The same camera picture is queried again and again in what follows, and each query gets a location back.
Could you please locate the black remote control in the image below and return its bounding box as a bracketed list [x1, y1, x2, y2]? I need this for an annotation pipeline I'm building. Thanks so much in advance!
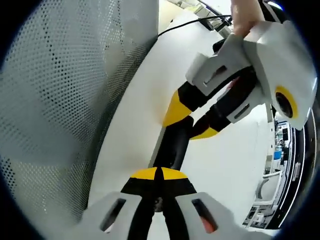
[148, 115, 195, 171]

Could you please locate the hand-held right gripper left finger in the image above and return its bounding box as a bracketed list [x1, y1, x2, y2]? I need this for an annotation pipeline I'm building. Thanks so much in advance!
[83, 166, 161, 240]

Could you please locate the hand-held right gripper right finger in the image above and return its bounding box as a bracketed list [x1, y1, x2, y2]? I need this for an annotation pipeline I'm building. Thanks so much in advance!
[154, 166, 240, 240]

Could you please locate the black cable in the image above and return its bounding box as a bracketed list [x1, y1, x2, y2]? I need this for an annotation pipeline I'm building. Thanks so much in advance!
[156, 14, 233, 37]

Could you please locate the person's left hand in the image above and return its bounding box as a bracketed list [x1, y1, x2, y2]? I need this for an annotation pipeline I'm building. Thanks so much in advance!
[230, 0, 265, 39]

